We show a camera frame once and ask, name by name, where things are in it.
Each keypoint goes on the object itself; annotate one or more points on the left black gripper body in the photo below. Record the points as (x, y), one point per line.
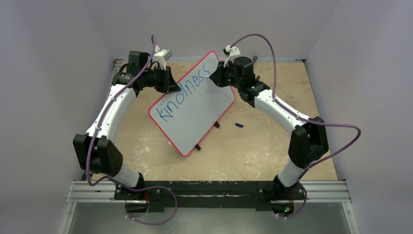
(157, 79)

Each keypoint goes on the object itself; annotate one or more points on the red framed whiteboard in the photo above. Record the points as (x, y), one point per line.
(186, 116)

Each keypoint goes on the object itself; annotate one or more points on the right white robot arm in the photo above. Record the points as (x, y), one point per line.
(308, 138)

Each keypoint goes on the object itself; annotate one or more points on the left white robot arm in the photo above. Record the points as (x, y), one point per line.
(95, 150)

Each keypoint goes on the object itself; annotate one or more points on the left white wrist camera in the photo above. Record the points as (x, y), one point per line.
(161, 56)

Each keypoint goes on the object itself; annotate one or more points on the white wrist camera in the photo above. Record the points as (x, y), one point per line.
(161, 56)
(231, 53)

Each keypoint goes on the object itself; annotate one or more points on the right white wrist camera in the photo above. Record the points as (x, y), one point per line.
(231, 53)

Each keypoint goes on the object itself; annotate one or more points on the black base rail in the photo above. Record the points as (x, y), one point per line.
(258, 195)

